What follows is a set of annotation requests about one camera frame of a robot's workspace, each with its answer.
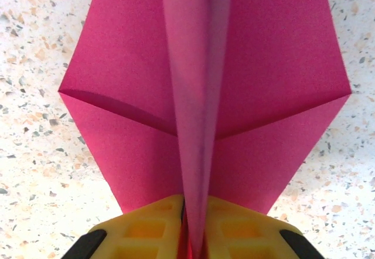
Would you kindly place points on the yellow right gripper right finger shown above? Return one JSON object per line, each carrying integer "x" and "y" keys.
{"x": 243, "y": 235}

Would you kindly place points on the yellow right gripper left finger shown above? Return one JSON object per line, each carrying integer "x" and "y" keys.
{"x": 140, "y": 235}

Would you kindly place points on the pink square paper sheet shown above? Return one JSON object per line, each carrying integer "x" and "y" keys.
{"x": 263, "y": 65}

